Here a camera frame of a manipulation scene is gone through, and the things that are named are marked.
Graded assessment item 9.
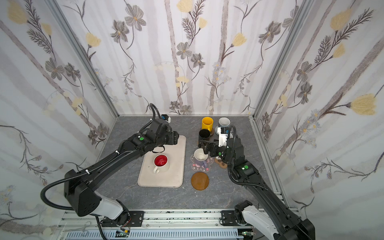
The white grey mug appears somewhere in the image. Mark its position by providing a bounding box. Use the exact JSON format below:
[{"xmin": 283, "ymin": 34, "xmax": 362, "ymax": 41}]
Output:
[{"xmin": 194, "ymin": 148, "xmax": 208, "ymax": 162}]

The black mug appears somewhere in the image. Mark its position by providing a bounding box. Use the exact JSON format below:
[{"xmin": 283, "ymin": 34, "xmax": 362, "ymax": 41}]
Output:
[{"xmin": 199, "ymin": 129, "xmax": 211, "ymax": 143}]

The pink flower shaped coaster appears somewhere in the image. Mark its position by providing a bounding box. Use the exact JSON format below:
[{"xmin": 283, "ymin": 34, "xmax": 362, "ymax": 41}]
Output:
[{"xmin": 191, "ymin": 155, "xmax": 214, "ymax": 173}]

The brown paw shaped coaster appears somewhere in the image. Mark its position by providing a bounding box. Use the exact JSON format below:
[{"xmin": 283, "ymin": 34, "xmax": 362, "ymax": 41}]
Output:
[{"xmin": 215, "ymin": 157, "xmax": 228, "ymax": 169}]

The yellow mug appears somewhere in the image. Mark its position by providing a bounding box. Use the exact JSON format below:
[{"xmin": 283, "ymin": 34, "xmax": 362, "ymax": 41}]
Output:
[{"xmin": 202, "ymin": 117, "xmax": 214, "ymax": 133}]

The blue floral mug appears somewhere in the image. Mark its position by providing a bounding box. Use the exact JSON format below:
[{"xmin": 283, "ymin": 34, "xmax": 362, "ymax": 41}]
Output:
[{"xmin": 218, "ymin": 117, "xmax": 231, "ymax": 128}]

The white mug red inside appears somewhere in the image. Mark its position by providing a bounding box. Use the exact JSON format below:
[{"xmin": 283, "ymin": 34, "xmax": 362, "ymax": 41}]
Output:
[{"xmin": 153, "ymin": 154, "xmax": 170, "ymax": 174}]

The light brown cork coaster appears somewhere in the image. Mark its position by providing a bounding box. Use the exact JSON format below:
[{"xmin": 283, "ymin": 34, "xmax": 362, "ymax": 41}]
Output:
[{"xmin": 191, "ymin": 172, "xmax": 210, "ymax": 191}]

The beige plastic tray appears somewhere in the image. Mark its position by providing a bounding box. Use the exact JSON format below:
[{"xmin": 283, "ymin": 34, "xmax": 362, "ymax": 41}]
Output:
[{"xmin": 138, "ymin": 135, "xmax": 187, "ymax": 188}]

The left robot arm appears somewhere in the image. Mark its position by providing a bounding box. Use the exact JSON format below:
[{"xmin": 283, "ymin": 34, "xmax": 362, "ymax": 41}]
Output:
[{"xmin": 64, "ymin": 115, "xmax": 179, "ymax": 225}]

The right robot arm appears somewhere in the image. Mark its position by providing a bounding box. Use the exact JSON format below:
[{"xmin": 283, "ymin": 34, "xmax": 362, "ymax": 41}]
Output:
[{"xmin": 200, "ymin": 138, "xmax": 316, "ymax": 240}]

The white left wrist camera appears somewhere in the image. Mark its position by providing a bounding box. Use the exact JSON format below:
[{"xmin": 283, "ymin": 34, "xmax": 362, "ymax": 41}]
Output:
[{"xmin": 161, "ymin": 115, "xmax": 171, "ymax": 123}]

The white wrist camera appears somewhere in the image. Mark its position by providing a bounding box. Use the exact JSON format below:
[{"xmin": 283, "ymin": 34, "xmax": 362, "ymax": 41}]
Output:
[
  {"xmin": 216, "ymin": 127, "xmax": 229, "ymax": 147},
  {"xmin": 161, "ymin": 115, "xmax": 171, "ymax": 123}
]

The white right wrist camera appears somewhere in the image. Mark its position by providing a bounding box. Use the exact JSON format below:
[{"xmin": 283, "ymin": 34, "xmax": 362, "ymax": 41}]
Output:
[{"xmin": 216, "ymin": 127, "xmax": 229, "ymax": 147}]

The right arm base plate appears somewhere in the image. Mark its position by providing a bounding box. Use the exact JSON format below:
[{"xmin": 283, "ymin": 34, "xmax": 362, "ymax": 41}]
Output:
[{"xmin": 220, "ymin": 210, "xmax": 248, "ymax": 227}]

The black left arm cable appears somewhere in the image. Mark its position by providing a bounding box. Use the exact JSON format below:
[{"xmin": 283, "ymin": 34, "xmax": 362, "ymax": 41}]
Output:
[{"xmin": 40, "ymin": 103, "xmax": 163, "ymax": 240}]

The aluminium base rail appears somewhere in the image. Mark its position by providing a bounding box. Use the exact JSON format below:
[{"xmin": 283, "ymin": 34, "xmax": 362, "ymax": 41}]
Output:
[{"xmin": 55, "ymin": 191, "xmax": 269, "ymax": 240}]

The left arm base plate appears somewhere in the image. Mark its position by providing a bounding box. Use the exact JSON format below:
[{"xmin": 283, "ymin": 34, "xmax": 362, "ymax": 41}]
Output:
[{"xmin": 101, "ymin": 211, "xmax": 145, "ymax": 228}]

